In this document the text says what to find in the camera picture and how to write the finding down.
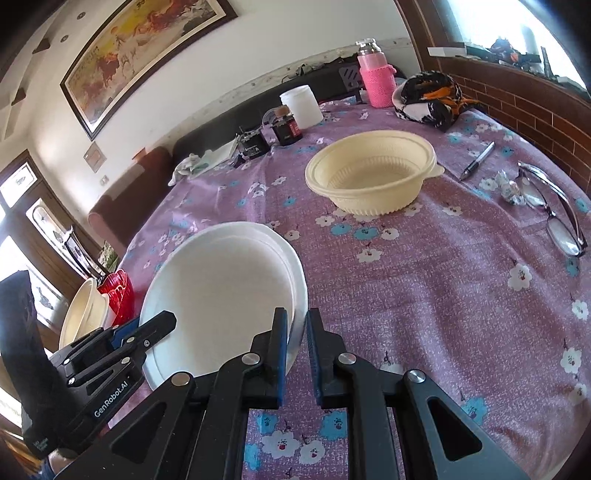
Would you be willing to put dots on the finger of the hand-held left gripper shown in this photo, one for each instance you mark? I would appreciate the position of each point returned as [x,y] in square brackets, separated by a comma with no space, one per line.
[122,334]
[159,323]

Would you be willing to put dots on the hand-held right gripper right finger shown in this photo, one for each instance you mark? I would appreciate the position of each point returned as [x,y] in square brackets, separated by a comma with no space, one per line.
[315,364]

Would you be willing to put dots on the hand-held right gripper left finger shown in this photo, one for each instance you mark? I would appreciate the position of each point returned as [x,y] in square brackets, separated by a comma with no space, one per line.
[280,369]

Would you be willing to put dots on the cream ribbed bowl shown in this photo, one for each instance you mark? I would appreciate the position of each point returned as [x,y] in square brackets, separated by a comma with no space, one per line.
[369,175]
[81,314]

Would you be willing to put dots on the red plate with round sticker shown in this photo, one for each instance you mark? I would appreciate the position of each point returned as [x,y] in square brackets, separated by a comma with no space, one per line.
[115,286]

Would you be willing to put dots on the white bowl with lid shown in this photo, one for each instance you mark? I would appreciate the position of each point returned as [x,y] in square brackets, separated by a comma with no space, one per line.
[301,288]

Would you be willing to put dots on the dark wooden chair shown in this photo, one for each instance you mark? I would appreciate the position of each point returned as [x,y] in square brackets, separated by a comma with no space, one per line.
[81,251]

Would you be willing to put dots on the brown armchair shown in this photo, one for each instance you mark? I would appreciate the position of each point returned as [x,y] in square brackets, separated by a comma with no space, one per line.
[134,198]

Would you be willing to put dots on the wooden glass door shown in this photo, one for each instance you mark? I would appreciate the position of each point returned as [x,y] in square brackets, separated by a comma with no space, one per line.
[27,217]

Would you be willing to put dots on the white folded cloth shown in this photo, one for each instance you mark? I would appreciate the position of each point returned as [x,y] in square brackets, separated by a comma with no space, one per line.
[217,154]

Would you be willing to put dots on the black electronic box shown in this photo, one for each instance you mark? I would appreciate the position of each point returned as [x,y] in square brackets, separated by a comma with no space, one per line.
[254,147]

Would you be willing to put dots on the black sofa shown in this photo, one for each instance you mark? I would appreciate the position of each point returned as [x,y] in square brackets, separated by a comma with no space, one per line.
[240,115]

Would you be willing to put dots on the dark small jar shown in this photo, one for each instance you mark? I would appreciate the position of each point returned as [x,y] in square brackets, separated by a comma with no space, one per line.
[287,129]

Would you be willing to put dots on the white plastic jar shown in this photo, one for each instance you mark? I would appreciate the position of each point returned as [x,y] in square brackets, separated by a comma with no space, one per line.
[302,106]

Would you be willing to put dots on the pen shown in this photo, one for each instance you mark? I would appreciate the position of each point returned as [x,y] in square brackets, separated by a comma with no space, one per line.
[478,160]

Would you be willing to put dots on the crumpled wrapper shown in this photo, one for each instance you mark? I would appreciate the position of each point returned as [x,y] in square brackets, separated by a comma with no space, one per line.
[510,189]

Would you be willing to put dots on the framed painting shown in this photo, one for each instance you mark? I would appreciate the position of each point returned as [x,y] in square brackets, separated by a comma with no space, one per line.
[138,50]

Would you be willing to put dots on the eyeglasses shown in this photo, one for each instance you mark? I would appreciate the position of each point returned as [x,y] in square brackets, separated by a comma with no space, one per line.
[561,221]

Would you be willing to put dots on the black phone stand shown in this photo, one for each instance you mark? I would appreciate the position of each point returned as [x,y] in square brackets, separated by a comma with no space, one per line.
[351,78]

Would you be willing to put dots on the black white orange cloth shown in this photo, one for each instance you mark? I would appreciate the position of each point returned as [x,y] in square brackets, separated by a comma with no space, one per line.
[429,99]

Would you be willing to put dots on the pink bottle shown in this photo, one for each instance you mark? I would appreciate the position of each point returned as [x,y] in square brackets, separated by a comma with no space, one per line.
[376,78]

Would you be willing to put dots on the white box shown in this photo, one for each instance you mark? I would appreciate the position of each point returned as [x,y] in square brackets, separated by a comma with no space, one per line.
[445,49]

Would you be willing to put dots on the windowsill clutter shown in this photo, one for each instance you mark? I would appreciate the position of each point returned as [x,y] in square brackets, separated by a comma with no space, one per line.
[512,53]

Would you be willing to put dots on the window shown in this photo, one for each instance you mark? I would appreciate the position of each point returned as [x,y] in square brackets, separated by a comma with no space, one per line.
[498,21]

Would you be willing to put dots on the small wall plaque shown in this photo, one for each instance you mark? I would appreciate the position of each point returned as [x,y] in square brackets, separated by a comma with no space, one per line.
[95,157]

